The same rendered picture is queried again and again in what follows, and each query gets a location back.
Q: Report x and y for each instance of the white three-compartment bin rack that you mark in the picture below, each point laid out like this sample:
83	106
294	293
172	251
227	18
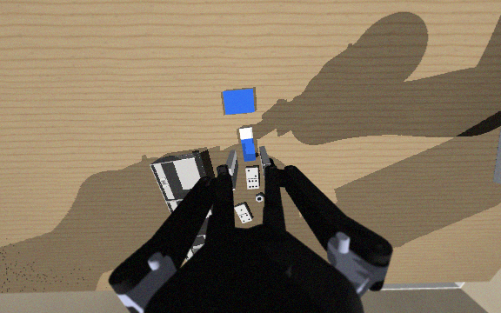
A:
176	177

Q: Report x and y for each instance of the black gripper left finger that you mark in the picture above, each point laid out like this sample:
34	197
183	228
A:
143	273

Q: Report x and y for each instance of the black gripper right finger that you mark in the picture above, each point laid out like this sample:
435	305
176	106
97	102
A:
360	254

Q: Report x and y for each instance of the white domino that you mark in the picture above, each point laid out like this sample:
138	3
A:
252	177
243	212

